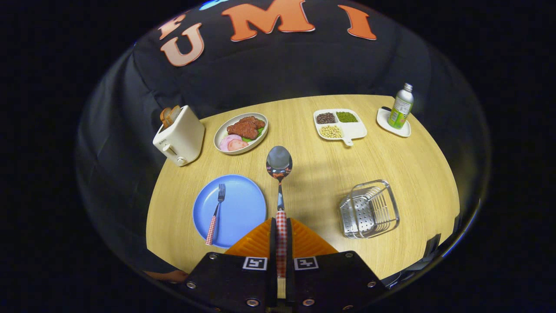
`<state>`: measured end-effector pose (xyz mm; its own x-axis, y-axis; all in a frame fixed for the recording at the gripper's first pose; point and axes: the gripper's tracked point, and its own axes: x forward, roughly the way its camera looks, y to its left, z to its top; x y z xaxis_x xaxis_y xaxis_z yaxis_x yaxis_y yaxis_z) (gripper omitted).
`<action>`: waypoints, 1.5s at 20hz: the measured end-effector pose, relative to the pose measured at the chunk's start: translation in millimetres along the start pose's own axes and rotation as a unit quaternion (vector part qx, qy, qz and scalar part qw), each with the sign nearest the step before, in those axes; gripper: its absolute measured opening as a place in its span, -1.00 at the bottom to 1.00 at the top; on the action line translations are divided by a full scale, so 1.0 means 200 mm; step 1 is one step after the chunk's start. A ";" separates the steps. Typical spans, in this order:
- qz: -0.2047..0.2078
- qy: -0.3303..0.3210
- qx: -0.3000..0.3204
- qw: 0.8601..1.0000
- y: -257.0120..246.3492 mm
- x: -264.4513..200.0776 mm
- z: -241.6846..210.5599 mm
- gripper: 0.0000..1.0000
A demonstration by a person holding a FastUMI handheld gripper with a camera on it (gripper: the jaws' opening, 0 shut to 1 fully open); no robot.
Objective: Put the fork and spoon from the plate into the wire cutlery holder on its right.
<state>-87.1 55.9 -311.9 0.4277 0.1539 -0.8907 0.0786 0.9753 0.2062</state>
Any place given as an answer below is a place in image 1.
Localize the fork with red checkered handle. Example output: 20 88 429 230
205 183 226 246

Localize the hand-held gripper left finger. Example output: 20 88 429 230
178 217 277 311

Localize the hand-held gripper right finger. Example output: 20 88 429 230
287 217 387 311

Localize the small white coaster tray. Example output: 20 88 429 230
376 107 412 138

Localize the green lettuce leaf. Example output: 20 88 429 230
243 126 265 143

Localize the brown meat piece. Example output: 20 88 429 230
226 116 266 140

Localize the white toaster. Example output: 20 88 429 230
152 105 205 167

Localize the green label metal bottle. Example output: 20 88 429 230
388 83 414 130

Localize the white divided dish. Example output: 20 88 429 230
313 109 368 147

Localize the blue round plate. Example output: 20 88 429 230
192 174 267 249

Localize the white oval food plate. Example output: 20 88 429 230
214 113 269 155

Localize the spoon with red checkered handle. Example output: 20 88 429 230
266 146 293 279

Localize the metal wire cutlery rack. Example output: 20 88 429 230
339 180 400 239

